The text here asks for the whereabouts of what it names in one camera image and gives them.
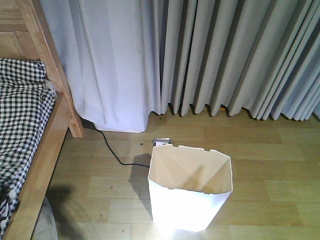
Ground white trash bin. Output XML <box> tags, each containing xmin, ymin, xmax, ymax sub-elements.
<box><xmin>148</xmin><ymin>144</ymin><xmax>233</xmax><ymax>232</ymax></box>

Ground floor power socket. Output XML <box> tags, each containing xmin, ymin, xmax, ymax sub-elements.
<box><xmin>152</xmin><ymin>137</ymin><xmax>172</xmax><ymax>147</ymax></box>

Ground white sheer curtain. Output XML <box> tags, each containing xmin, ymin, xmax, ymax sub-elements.
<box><xmin>40</xmin><ymin>0</ymin><xmax>163</xmax><ymax>133</ymax></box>

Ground grey pleated curtain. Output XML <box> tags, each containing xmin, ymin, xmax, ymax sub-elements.
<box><xmin>154</xmin><ymin>0</ymin><xmax>320</xmax><ymax>121</ymax></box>

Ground black white checkered blanket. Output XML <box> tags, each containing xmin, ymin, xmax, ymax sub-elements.
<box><xmin>0</xmin><ymin>58</ymin><xmax>57</xmax><ymax>235</ymax></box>

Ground grey round rug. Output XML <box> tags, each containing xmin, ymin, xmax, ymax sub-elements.
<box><xmin>31</xmin><ymin>196</ymin><xmax>58</xmax><ymax>240</ymax></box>

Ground black power cord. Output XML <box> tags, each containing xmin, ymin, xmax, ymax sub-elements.
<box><xmin>82</xmin><ymin>119</ymin><xmax>151</xmax><ymax>168</ymax></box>

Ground wooden bed frame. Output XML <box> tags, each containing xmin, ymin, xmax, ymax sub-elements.
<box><xmin>0</xmin><ymin>0</ymin><xmax>84</xmax><ymax>240</ymax></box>

